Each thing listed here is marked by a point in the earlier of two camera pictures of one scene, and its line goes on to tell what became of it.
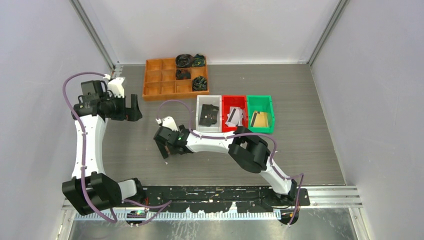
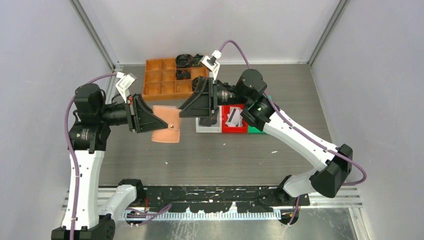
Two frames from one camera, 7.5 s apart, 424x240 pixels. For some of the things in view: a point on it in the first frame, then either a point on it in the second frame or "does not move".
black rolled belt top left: (184, 61) does not move
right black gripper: (163, 150) to (201, 104)
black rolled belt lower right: (199, 83) does not move
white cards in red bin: (235, 117) does not move
